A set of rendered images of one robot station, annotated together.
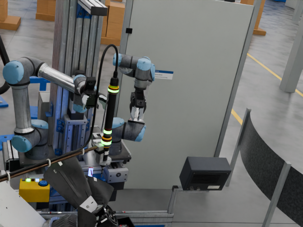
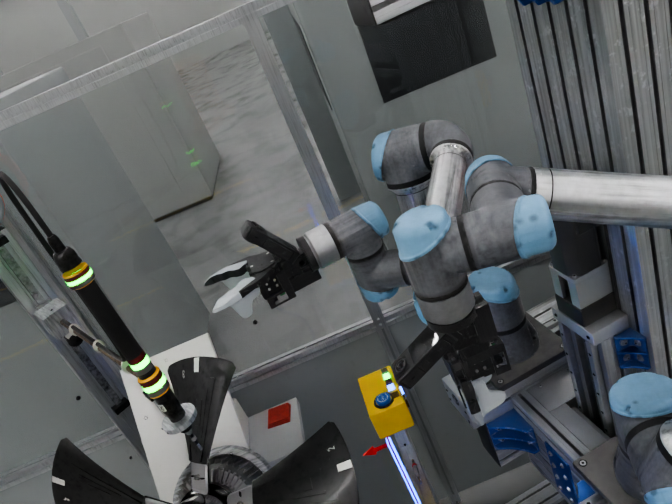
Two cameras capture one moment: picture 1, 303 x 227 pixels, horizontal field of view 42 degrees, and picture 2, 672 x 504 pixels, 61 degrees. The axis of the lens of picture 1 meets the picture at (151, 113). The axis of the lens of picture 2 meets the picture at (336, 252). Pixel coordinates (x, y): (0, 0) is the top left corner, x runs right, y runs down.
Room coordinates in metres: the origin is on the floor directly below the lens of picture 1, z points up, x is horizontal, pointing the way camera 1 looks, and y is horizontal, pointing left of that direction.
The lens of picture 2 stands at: (2.20, -0.57, 2.12)
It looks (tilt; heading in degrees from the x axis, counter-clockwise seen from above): 27 degrees down; 108
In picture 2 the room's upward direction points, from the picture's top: 24 degrees counter-clockwise
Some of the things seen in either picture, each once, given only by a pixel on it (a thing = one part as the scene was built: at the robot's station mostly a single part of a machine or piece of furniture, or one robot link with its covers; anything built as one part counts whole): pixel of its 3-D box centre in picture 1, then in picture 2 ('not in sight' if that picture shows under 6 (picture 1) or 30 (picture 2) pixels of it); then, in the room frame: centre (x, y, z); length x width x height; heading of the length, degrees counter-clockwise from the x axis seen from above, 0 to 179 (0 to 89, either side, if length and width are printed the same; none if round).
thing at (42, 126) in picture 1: (37, 131); (493, 297); (2.13, 0.67, 1.20); 0.13 x 0.12 x 0.14; 167
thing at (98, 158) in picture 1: (103, 152); (166, 401); (1.52, 0.18, 1.50); 0.09 x 0.07 x 0.10; 142
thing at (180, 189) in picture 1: (190, 188); not in sight; (2.06, -0.32, 1.04); 0.24 x 0.03 x 0.03; 107
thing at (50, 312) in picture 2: not in sight; (56, 318); (1.03, 0.56, 1.54); 0.10 x 0.07 x 0.08; 142
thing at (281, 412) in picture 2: not in sight; (278, 414); (1.35, 0.75, 0.87); 0.08 x 0.08 x 0.02; 10
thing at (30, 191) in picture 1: (34, 191); (386, 402); (1.78, 0.56, 1.02); 0.16 x 0.10 x 0.11; 107
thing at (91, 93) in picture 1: (89, 97); (283, 270); (1.80, 0.32, 1.63); 0.12 x 0.08 x 0.09; 27
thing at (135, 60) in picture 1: (141, 64); (504, 225); (2.20, 0.11, 1.73); 0.11 x 0.11 x 0.08; 1
